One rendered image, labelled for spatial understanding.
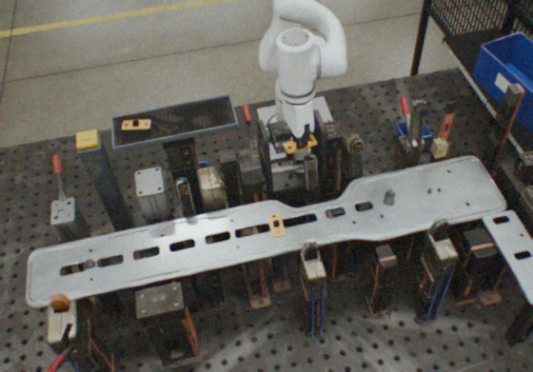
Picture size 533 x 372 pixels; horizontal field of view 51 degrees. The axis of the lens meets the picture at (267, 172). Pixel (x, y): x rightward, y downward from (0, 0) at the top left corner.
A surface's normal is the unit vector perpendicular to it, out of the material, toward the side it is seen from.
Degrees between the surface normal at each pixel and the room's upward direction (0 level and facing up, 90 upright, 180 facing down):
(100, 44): 0
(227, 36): 0
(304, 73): 90
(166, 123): 0
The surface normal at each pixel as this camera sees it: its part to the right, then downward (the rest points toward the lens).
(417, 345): -0.05, -0.65
